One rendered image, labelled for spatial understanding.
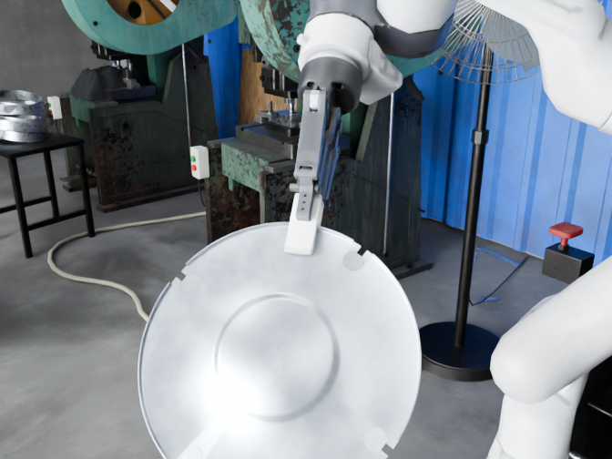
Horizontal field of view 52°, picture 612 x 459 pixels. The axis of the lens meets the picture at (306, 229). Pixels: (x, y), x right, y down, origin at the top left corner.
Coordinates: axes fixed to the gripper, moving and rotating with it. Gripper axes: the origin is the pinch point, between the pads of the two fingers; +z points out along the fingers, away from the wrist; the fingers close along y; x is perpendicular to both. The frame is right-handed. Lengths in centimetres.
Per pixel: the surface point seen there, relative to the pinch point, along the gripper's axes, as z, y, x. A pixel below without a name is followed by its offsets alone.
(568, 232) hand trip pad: -38, -81, 43
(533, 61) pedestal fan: -100, -97, 36
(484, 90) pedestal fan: -99, -111, 24
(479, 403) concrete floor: -9, -159, 31
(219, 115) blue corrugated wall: -248, -364, -177
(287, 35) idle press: -107, -96, -40
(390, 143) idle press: -116, -174, -11
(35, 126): -116, -177, -187
